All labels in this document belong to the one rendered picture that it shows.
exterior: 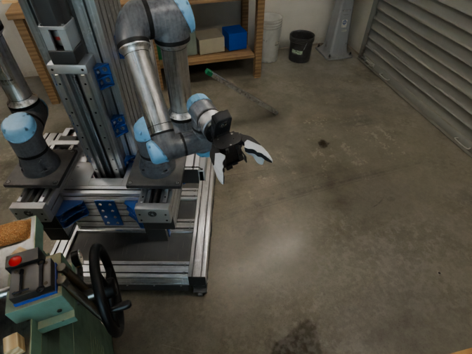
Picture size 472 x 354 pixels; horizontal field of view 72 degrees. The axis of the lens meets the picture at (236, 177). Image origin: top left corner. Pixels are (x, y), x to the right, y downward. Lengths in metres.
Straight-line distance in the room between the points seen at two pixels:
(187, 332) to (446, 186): 2.09
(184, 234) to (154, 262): 0.24
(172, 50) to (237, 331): 1.39
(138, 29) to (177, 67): 0.18
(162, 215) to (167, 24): 0.70
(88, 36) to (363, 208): 1.94
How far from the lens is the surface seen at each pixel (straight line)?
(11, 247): 1.24
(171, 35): 1.10
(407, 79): 3.75
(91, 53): 1.35
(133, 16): 1.07
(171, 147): 1.00
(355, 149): 2.91
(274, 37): 3.95
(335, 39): 4.26
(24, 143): 1.48
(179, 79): 1.18
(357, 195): 2.52
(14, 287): 1.02
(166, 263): 1.82
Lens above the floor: 1.77
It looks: 45 degrees down
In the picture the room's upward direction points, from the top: straight up
